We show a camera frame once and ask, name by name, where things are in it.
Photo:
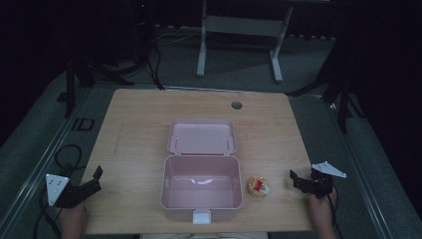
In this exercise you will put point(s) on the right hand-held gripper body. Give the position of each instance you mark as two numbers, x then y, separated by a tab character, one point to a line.
320	181

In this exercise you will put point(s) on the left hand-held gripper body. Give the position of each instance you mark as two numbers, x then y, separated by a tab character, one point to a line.
63	192

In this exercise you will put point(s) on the small round yellow jar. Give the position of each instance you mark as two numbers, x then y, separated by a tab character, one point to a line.
258	187

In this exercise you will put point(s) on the pink plastic storage box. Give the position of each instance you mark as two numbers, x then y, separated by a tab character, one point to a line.
201	172

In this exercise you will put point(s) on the person's left hand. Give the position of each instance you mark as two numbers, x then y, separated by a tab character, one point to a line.
73	217

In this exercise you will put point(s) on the person's right hand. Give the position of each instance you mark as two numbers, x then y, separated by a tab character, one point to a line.
321	208

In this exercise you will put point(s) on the black tripod stand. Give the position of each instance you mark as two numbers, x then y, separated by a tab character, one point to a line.
83	73
338	89

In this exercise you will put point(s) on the white metal desk frame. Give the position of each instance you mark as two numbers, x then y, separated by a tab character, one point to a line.
244	26

